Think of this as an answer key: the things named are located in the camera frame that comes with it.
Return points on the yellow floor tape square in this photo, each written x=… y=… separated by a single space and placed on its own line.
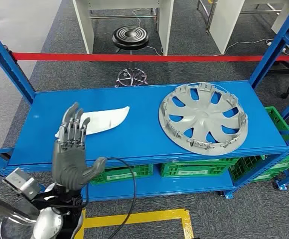
x=134 y=217

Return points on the white desk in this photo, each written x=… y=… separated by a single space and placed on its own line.
x=85 y=29
x=225 y=23

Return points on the grey wheel hubcap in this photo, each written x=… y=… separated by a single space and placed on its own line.
x=201 y=118

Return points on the black round stool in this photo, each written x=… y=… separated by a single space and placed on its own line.
x=130 y=38

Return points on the white power plug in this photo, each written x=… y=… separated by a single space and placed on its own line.
x=268 y=42

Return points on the red barrier tape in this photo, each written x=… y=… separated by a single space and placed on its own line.
x=134 y=57

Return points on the blue metal shelf rack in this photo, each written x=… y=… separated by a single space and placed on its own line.
x=139 y=132

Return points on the white plastic car part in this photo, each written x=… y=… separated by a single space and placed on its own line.
x=104 y=120

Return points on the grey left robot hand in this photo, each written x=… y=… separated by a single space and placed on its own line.
x=68 y=161

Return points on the green plastic crate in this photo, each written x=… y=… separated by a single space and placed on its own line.
x=275 y=120
x=191 y=170
x=124 y=174

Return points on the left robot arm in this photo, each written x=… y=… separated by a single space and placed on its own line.
x=47 y=224

